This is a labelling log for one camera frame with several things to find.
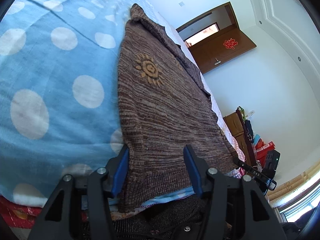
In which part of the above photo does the brown wooden dresser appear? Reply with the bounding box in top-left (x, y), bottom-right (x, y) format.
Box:
top-left (223, 110), bottom-right (255, 165)

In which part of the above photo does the red gift bag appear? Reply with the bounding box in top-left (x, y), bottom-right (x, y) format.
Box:
top-left (257, 141), bottom-right (275, 159)

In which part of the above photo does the blue pink polka-dot bedsheet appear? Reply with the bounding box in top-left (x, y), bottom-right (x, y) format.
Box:
top-left (0, 0), bottom-right (247, 208)

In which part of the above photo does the red double-happiness decoration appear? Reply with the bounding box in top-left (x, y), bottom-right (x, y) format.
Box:
top-left (223, 38), bottom-right (238, 50)

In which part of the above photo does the yellow patterned curtain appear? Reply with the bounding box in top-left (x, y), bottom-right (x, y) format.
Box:
top-left (267, 161), bottom-right (319, 207)

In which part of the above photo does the brown knit sun-pattern sweater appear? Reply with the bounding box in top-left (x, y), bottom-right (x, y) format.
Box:
top-left (118, 4), bottom-right (237, 212)

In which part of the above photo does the brown wooden door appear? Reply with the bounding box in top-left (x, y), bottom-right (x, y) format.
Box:
top-left (189, 27), bottom-right (257, 74)

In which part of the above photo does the red cartoon quilt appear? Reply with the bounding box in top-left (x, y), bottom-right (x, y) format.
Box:
top-left (0, 196), bottom-right (42, 229)

